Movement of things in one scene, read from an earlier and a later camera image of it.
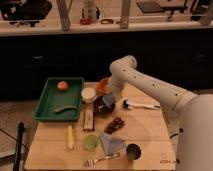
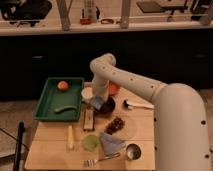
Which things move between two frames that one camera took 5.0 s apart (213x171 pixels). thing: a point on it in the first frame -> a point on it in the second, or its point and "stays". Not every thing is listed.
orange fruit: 62,86 stays
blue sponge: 108,100 -> 97,102
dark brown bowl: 101,108 stays
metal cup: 133,151 stays
